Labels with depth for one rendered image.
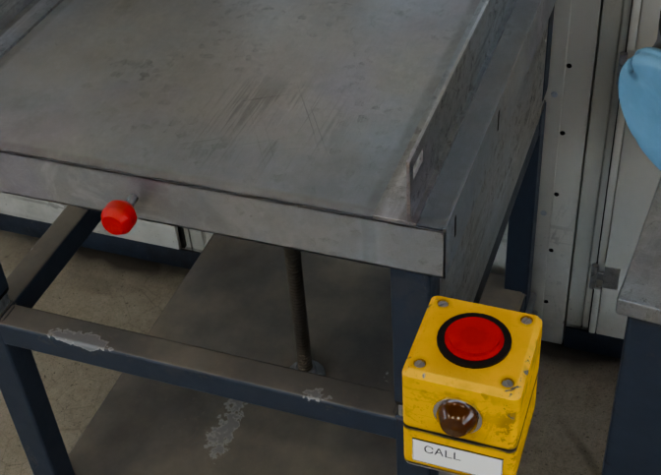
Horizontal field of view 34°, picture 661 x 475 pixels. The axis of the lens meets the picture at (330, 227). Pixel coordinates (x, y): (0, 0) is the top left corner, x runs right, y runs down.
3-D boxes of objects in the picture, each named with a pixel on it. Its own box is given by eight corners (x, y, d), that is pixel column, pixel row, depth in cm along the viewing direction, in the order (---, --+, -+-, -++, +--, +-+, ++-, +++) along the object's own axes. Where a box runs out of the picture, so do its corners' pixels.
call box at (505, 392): (511, 493, 74) (519, 396, 68) (401, 465, 77) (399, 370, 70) (535, 406, 80) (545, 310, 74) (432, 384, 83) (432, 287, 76)
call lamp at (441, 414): (477, 452, 71) (478, 419, 69) (427, 440, 72) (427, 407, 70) (482, 436, 72) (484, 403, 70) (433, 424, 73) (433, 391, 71)
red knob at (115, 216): (130, 242, 101) (123, 215, 99) (99, 236, 102) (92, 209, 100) (151, 212, 104) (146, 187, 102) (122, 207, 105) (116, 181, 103)
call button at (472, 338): (496, 379, 71) (497, 362, 70) (437, 366, 72) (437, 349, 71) (509, 336, 74) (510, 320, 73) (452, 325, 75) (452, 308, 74)
